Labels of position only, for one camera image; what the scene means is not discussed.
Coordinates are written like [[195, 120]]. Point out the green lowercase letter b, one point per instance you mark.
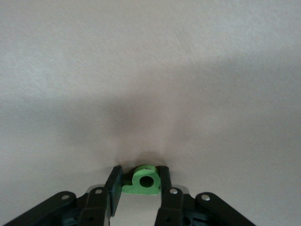
[[131, 189]]

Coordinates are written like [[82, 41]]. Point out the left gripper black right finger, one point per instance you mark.
[[171, 204]]

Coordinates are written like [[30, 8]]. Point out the brown table cover cloth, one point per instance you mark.
[[70, 58]]

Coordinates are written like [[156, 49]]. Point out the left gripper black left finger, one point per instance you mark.
[[94, 204]]

